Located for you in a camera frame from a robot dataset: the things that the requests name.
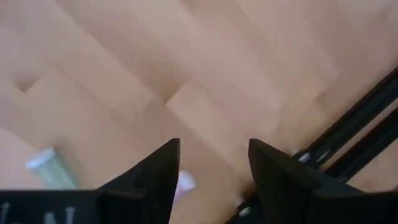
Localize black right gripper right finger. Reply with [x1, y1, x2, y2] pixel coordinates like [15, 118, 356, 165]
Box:
[248, 138, 366, 224]

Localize black aluminium table frame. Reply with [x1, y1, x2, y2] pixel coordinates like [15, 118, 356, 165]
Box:
[228, 65, 398, 224]

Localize pink pill bottle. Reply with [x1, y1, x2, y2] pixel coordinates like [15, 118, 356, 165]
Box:
[173, 169, 197, 205]

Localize teal pill bottle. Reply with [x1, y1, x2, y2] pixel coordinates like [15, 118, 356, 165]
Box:
[25, 147, 80, 191]

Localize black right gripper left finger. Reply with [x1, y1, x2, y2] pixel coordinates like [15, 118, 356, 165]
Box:
[95, 138, 181, 224]

